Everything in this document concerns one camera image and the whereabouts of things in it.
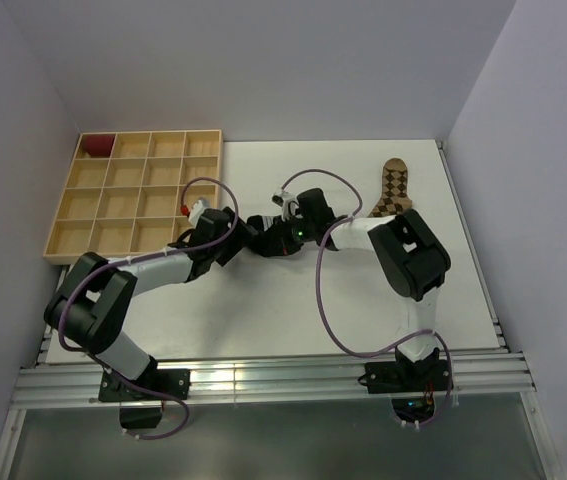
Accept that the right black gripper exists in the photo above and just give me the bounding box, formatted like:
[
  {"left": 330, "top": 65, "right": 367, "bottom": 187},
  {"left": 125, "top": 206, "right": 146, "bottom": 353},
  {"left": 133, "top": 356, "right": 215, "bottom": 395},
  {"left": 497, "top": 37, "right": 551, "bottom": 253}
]
[{"left": 266, "top": 214, "right": 316, "bottom": 258}]

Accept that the black sock with blue marks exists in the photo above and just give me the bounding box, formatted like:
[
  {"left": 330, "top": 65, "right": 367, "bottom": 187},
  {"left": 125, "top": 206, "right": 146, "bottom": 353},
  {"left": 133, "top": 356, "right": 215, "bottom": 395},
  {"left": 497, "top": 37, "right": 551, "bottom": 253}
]
[{"left": 247, "top": 215, "right": 283, "bottom": 257}]

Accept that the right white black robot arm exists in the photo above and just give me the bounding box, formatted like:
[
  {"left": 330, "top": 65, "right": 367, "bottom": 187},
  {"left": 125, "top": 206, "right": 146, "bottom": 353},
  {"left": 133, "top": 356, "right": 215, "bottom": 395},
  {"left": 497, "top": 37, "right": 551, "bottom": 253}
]
[{"left": 247, "top": 188, "right": 451, "bottom": 390}]

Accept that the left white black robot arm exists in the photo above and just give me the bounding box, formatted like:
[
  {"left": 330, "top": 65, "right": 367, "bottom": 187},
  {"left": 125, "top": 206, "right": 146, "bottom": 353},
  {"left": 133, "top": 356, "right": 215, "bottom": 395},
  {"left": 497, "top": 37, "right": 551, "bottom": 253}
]
[{"left": 44, "top": 207, "right": 257, "bottom": 399}]

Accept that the brown argyle sock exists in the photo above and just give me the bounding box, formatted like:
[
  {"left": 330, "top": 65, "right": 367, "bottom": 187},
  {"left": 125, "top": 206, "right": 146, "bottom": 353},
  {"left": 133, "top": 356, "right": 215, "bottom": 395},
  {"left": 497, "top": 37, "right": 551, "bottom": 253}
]
[{"left": 368, "top": 158, "right": 413, "bottom": 218}]

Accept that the wooden compartment tray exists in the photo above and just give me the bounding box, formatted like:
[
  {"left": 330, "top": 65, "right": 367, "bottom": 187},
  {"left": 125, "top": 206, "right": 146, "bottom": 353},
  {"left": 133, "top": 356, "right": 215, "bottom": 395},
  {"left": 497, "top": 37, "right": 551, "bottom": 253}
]
[{"left": 44, "top": 129, "right": 223, "bottom": 265}]

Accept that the red rolled sock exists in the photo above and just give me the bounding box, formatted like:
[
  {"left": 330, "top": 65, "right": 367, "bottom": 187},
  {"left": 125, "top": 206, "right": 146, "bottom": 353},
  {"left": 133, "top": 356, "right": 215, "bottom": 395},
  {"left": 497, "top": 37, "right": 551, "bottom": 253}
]
[{"left": 82, "top": 134, "right": 116, "bottom": 158}]

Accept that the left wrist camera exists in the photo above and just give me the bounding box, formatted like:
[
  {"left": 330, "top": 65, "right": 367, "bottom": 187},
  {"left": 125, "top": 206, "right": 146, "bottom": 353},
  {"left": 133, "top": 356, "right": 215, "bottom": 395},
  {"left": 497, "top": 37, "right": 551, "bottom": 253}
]
[{"left": 180, "top": 197, "right": 211, "bottom": 227}]

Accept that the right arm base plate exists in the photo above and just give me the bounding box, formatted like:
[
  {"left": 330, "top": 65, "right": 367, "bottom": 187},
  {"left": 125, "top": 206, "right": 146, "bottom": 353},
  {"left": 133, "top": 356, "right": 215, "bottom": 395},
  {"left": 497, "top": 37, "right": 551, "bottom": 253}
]
[{"left": 357, "top": 358, "right": 451, "bottom": 394}]

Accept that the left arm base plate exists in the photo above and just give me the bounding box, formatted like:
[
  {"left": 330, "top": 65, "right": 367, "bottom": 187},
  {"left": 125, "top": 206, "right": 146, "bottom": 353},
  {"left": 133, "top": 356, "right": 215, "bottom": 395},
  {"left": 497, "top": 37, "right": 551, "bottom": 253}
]
[{"left": 98, "top": 369, "right": 190, "bottom": 440}]

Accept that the aluminium rail frame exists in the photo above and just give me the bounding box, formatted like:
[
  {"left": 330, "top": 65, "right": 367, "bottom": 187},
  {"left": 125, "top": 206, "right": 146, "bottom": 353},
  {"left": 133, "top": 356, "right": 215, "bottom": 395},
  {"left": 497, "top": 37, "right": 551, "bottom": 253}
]
[{"left": 0, "top": 140, "right": 563, "bottom": 479}]

